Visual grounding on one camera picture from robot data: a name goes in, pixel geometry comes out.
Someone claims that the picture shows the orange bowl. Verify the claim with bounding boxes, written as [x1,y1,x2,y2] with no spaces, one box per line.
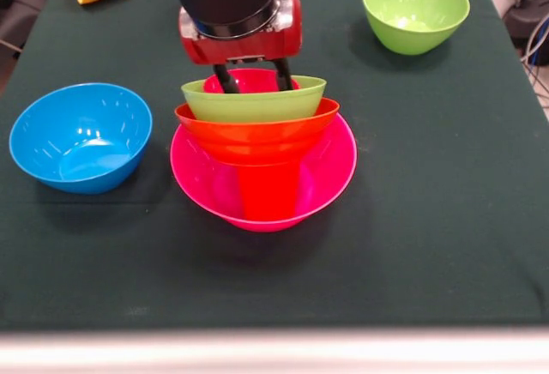
[173,97,341,167]

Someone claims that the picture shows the light blue bowl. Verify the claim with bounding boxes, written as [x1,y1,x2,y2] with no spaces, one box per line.
[9,82,154,196]

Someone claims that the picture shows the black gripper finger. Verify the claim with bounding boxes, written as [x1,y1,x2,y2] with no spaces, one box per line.
[212,63,239,94]
[272,58,295,92]

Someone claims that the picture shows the dark green tablecloth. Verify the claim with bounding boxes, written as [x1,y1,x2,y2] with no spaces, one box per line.
[0,0,549,332]

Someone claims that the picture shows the red cup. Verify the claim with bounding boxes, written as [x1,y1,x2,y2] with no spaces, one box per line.
[238,161,301,222]

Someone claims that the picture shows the large pink bowl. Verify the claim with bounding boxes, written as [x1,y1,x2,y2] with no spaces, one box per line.
[169,112,359,232]

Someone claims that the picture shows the small crimson bowl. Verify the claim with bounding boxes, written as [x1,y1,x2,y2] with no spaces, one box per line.
[202,68,301,95]

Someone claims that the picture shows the green bowl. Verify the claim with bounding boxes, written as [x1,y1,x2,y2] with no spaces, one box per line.
[361,0,472,57]
[180,75,329,124]

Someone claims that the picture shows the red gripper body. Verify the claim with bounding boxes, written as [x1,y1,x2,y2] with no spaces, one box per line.
[178,0,304,66]

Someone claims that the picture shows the tangle of cables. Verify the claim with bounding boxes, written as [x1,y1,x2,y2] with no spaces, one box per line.
[521,17,549,112]

